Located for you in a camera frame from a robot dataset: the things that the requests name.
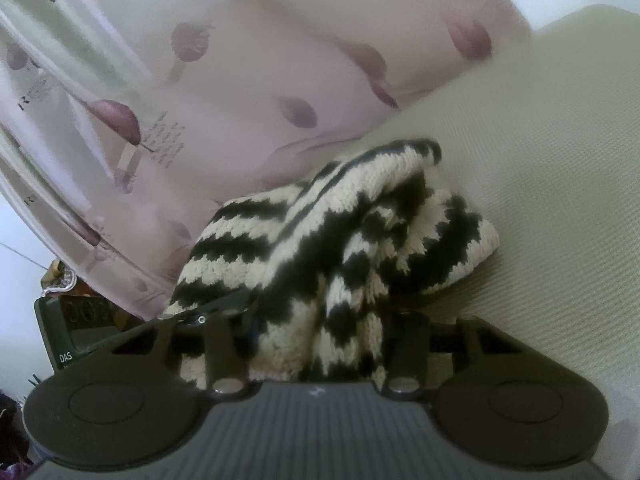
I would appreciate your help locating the pink leaf print curtain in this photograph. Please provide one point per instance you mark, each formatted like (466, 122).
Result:
(125, 124)

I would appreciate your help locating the colourful object behind curtain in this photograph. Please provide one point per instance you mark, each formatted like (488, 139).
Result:
(58, 278)

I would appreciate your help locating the black white striped knit sweater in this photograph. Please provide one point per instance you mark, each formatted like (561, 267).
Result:
(329, 260)

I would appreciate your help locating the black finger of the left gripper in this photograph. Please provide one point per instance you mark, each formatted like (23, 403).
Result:
(236, 308)

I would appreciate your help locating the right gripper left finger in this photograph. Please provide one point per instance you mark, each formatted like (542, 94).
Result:
(114, 411)

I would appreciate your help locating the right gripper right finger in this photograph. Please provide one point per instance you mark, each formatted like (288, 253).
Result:
(490, 395)

